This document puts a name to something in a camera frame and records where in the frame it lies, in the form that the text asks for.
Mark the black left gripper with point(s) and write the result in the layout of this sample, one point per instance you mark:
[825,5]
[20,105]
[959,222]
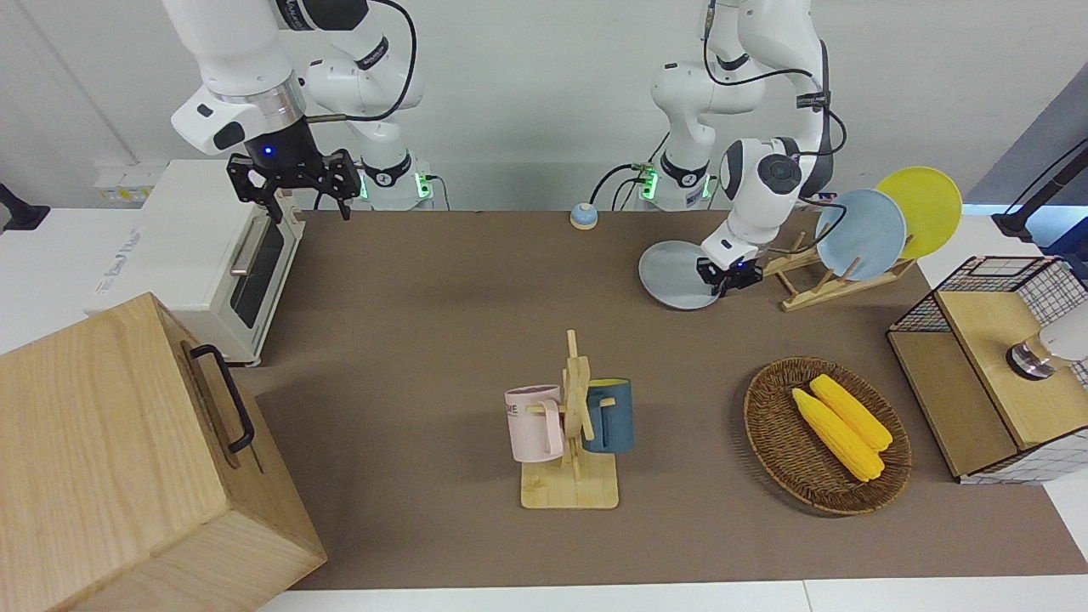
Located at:
[738,274]

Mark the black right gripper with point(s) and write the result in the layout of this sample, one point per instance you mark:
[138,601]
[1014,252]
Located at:
[285,153]

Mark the gray plate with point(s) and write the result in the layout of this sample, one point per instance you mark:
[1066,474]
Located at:
[676,276]

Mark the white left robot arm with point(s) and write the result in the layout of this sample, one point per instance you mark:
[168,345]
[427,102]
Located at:
[756,195]

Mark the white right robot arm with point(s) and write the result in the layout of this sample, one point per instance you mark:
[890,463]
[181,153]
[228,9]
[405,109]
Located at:
[238,51]

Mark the wooden plate rack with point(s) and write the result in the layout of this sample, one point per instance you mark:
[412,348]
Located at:
[816,289]

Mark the light blue plate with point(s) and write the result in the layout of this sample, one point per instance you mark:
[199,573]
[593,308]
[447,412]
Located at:
[863,234]

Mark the yellow plate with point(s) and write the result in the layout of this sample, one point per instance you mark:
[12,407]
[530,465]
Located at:
[931,204]

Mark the wooden mug rack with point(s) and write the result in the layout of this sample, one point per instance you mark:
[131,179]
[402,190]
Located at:
[574,476]

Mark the white toaster oven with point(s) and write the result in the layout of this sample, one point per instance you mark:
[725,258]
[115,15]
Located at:
[187,246]

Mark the small blue dome bell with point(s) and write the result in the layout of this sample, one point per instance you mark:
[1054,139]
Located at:
[583,214]

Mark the dark teal mug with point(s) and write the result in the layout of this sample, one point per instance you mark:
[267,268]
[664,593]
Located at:
[614,416]

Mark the white power strip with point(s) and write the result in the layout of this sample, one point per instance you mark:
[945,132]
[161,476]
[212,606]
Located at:
[127,187]

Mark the yellow corn cob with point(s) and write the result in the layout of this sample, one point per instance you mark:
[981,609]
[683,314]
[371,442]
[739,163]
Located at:
[837,438]
[854,412]

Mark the brown wicker basket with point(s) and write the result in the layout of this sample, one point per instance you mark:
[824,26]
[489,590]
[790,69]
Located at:
[782,459]

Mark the brown table mat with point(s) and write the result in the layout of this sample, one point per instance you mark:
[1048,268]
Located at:
[442,340]

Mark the pink mug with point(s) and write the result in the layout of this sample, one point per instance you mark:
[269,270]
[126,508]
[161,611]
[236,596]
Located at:
[531,425]

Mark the light wooden drawer box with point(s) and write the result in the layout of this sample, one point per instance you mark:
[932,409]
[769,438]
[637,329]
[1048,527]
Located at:
[102,476]

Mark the black camera stand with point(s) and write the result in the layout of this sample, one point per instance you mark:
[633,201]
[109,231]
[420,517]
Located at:
[21,214]
[1033,212]

